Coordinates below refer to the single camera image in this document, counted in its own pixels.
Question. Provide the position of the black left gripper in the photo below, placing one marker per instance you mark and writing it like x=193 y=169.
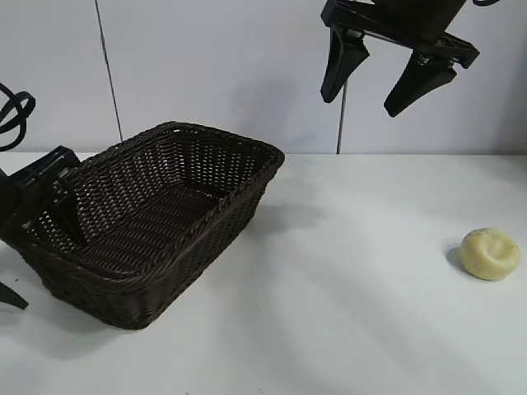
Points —
x=24 y=197

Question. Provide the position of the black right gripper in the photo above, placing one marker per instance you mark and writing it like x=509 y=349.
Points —
x=411 y=16

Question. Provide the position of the dark brown woven wicker basket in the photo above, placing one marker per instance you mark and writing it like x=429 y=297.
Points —
x=156 y=214

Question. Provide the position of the pale yellow egg yolk pastry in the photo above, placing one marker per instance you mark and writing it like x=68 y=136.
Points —
x=490 y=255

